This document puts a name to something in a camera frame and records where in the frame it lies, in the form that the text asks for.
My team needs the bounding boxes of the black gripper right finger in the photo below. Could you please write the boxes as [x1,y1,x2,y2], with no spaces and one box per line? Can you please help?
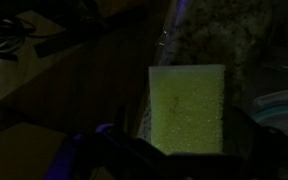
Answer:
[222,105,288,180]

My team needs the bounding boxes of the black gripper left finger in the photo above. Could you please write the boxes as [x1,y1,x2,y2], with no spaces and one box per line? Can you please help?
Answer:
[112,105,167,180]

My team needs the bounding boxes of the yellow sponge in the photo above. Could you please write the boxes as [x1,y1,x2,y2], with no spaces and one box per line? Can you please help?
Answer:
[148,64,226,156]

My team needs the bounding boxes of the black cable bundle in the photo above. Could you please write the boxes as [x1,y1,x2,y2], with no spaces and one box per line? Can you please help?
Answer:
[0,16,37,64]

